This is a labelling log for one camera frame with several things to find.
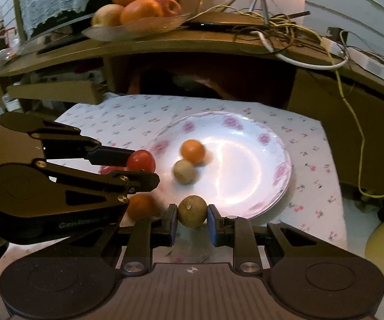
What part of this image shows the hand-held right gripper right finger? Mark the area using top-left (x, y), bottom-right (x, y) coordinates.
top-left (207, 203), bottom-right (316, 272)

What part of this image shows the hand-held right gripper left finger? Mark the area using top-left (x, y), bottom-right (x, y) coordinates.
top-left (122, 204), bottom-right (178, 273)

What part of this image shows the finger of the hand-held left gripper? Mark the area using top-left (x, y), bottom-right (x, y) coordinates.
top-left (29, 159), bottom-right (161, 213)
top-left (29, 119), bottom-right (136, 168)

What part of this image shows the red tomato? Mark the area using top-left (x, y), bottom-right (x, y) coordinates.
top-left (127, 150), bottom-right (156, 174)

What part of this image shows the brown round fruit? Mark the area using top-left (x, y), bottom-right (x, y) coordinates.
top-left (178, 195), bottom-right (208, 229)

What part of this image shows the white floral plate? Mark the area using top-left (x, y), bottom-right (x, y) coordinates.
top-left (143, 111), bottom-right (293, 220)

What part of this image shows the small orange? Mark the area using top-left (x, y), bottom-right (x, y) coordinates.
top-left (181, 139), bottom-right (205, 165)
top-left (125, 193), bottom-right (161, 221)

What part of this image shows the floral tablecloth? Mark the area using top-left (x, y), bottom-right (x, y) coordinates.
top-left (0, 94), bottom-right (347, 310)

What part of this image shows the beige round fruit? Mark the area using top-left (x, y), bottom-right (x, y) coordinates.
top-left (173, 159), bottom-right (197, 185)

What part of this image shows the cardboard box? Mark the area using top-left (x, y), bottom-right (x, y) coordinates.
top-left (7, 81), bottom-right (113, 106)

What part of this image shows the leaf-shaped glass fruit dish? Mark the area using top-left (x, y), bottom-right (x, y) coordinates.
top-left (81, 13), bottom-right (192, 42)

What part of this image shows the black monitor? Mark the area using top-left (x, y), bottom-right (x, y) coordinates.
top-left (12, 0), bottom-right (139, 54)

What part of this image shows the pale apple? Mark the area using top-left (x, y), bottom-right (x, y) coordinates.
top-left (91, 4), bottom-right (126, 27)

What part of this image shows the red apple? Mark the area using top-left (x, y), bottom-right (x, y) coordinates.
top-left (150, 0), bottom-right (182, 17)

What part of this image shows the black tablet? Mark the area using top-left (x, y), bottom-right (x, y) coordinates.
top-left (184, 21), bottom-right (270, 30)

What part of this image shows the white power strip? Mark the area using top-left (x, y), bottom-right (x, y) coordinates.
top-left (321, 37), bottom-right (384, 85)

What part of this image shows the yellow cable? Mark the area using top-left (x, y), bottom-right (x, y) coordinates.
top-left (325, 30), bottom-right (384, 198)

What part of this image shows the white cable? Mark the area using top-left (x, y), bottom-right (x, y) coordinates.
top-left (251, 31), bottom-right (349, 71)

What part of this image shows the tangle of thin cables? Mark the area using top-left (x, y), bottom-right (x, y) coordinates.
top-left (192, 0), bottom-right (323, 49)

